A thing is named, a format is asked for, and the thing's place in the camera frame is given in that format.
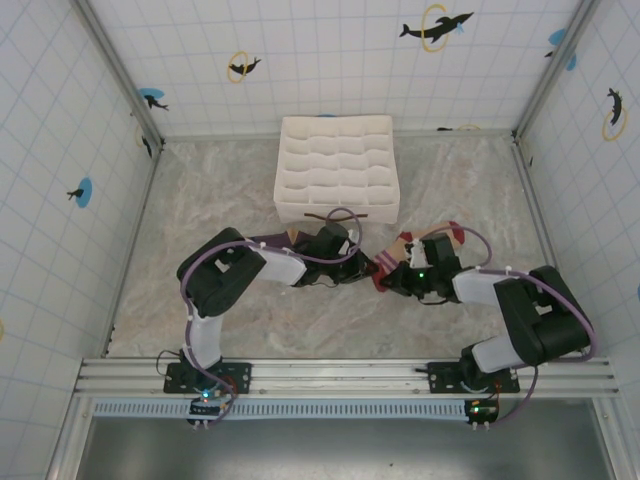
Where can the red and tan striped sock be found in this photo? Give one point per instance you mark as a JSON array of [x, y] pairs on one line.
[[387, 265]]

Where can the purple and tan sock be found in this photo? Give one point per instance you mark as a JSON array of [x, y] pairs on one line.
[[270, 241]]

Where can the white fabric divider box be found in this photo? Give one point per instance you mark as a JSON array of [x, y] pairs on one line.
[[335, 165]]

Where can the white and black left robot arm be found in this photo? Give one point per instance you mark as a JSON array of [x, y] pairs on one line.
[[215, 280]]

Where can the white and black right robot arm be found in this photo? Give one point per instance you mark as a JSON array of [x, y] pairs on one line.
[[540, 320]]

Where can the shark on blue oval sticker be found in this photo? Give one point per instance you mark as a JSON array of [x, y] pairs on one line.
[[152, 99]]

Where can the small fish blue circle sticker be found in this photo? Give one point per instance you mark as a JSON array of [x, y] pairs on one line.
[[82, 192]]

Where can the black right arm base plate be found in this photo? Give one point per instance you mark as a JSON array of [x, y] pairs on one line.
[[442, 377]]

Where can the aluminium mounting rail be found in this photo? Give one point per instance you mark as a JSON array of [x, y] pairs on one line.
[[340, 372]]

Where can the aluminium frame floor bar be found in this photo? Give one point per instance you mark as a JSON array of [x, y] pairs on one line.
[[547, 250], [132, 250], [225, 135]]

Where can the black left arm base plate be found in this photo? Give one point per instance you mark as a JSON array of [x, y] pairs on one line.
[[235, 377]]

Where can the aluminium frame post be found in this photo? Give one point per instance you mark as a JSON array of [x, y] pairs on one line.
[[122, 75], [554, 67]]

